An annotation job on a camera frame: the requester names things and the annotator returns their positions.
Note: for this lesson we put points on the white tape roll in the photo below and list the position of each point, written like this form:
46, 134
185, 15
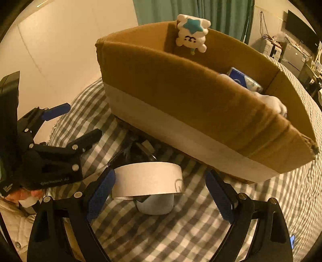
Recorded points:
148, 180

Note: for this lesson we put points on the black flat screen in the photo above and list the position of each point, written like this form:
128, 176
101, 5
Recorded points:
300, 29

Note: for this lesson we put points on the grey checkered bed blanket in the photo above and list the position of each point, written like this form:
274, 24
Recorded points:
181, 234

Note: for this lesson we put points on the person's left forearm white sleeve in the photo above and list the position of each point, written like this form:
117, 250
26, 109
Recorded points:
12, 221

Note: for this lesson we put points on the person's left hand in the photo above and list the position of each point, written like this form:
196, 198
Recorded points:
27, 194

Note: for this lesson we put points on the black metal-capped object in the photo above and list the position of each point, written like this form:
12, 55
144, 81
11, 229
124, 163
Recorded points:
142, 150

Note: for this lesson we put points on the blue small box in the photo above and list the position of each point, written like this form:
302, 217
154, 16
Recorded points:
236, 75

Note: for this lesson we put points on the blue flat object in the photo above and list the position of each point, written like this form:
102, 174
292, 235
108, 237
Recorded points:
292, 241

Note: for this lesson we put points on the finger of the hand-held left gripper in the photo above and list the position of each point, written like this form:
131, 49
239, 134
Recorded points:
55, 112
86, 139

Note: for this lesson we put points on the green curtain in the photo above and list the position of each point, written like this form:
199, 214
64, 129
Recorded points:
221, 15

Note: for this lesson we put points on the white soft plush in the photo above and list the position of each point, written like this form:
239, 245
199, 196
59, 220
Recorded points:
275, 104

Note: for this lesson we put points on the grey rounded object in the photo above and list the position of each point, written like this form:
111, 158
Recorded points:
157, 205

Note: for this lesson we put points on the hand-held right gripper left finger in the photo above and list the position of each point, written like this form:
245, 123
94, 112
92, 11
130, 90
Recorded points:
100, 197

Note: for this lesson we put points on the white small cabinet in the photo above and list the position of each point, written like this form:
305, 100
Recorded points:
265, 46

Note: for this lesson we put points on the grey metal cabinet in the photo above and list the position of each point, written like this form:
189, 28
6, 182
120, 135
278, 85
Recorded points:
293, 56

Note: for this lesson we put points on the brown cardboard box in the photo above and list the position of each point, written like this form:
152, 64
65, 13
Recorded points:
181, 100

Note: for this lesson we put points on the white plush toy teal star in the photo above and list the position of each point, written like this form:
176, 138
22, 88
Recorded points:
191, 32

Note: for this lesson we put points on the patterned tissue pack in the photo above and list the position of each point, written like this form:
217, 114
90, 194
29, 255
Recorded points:
254, 85

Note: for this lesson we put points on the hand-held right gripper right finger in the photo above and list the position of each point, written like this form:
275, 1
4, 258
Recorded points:
219, 199

